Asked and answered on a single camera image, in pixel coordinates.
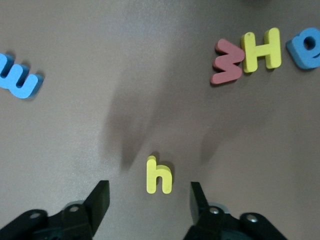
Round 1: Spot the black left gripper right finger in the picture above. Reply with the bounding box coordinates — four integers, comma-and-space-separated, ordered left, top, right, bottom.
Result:
183, 181, 288, 240

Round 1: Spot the yellow foam lowercase h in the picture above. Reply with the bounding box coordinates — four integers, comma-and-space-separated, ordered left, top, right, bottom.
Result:
146, 155, 173, 195

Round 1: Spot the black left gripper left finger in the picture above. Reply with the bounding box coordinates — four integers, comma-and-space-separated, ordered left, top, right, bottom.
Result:
0, 179, 111, 240

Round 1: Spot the brown table mat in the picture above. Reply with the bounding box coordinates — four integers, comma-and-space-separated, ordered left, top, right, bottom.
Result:
0, 0, 320, 240

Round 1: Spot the blue foam letter m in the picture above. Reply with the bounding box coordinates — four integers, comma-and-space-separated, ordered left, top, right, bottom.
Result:
0, 52, 45, 100

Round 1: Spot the blue foam letter e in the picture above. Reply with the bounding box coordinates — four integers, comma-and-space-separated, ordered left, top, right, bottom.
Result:
285, 26, 320, 70

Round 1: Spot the red foam letter w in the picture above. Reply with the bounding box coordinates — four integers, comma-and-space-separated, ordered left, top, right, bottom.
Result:
209, 37, 245, 86

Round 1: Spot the yellow foam uppercase H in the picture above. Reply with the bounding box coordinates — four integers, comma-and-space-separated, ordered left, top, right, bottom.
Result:
240, 27, 283, 74

